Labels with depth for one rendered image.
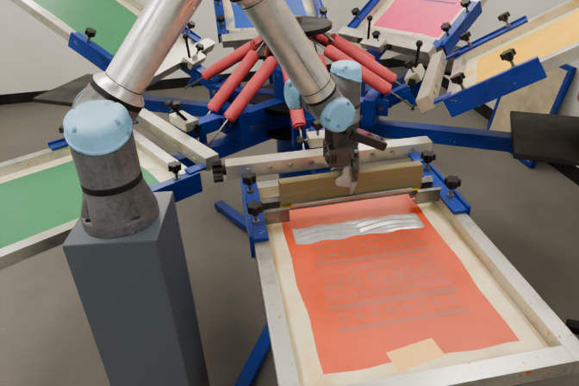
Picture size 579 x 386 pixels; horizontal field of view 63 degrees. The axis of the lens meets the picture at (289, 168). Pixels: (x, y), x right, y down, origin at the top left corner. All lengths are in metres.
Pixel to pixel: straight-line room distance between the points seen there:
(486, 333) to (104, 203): 0.81
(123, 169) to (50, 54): 4.73
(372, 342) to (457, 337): 0.17
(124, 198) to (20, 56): 4.82
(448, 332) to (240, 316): 1.49
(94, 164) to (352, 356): 0.62
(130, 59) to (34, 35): 4.62
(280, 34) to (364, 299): 0.61
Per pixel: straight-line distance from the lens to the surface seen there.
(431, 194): 1.42
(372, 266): 1.22
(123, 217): 0.96
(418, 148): 1.63
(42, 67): 5.69
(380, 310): 1.11
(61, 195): 1.70
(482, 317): 1.15
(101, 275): 1.03
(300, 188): 1.29
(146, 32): 1.01
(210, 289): 2.60
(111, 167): 0.92
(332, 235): 1.30
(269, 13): 0.91
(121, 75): 1.03
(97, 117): 0.93
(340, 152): 1.24
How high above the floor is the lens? 1.75
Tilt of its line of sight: 29 degrees down
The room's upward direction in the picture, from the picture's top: 3 degrees counter-clockwise
